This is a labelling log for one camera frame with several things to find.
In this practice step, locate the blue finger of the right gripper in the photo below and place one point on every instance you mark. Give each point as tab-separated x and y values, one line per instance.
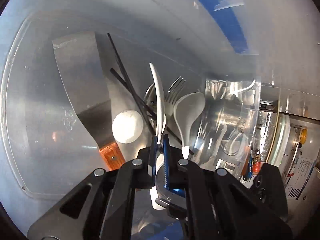
269	188

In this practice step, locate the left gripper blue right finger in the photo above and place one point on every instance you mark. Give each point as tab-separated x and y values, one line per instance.
174	178

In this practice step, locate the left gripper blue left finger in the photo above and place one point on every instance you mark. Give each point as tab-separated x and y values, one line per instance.
152	161

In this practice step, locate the white rice paddle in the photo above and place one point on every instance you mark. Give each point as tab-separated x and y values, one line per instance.
161	119

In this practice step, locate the white plastic ladle spoon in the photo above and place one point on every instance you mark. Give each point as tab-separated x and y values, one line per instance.
186	110

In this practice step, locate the silver metal spoon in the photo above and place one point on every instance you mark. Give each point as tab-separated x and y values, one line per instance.
150	97

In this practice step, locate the silver metal fork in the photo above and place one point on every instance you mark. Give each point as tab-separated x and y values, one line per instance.
172	96

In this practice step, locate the wooden handled metal scraper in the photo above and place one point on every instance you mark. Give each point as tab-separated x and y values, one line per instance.
78	61

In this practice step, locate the stainless steel lidded jug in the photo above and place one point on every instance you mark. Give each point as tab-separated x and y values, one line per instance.
228	120

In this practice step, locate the clear plastic storage box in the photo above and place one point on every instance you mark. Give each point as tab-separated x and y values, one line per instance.
54	182

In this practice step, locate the blue black handled knife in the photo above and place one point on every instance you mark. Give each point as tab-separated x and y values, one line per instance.
249	169

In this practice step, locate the red handled knife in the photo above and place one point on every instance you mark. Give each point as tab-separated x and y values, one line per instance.
256	162

